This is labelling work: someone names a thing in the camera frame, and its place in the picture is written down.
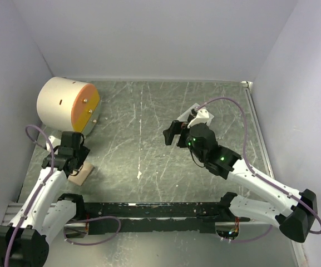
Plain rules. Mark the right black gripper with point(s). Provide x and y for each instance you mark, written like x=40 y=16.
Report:
x=175 y=128

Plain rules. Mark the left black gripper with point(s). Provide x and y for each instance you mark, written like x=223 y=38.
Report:
x=83 y=152

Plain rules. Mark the beige leather card holder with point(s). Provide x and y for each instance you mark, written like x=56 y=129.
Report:
x=79 y=177

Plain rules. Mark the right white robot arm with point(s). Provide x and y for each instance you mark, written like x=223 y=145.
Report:
x=290 y=210

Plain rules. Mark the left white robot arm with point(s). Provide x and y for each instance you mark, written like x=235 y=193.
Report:
x=25 y=241

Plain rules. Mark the white card tray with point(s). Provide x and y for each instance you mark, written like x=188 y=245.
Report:
x=184 y=116

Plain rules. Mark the cream cylinder with orange face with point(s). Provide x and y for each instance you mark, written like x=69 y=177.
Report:
x=69 y=105

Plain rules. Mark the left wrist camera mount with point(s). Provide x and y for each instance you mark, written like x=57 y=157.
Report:
x=54 y=141

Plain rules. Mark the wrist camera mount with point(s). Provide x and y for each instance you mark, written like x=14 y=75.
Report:
x=200 y=116
x=54 y=141

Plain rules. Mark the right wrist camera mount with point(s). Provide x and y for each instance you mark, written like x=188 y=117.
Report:
x=200 y=116

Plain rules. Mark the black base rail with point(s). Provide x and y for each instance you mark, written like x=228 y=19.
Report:
x=107 y=217

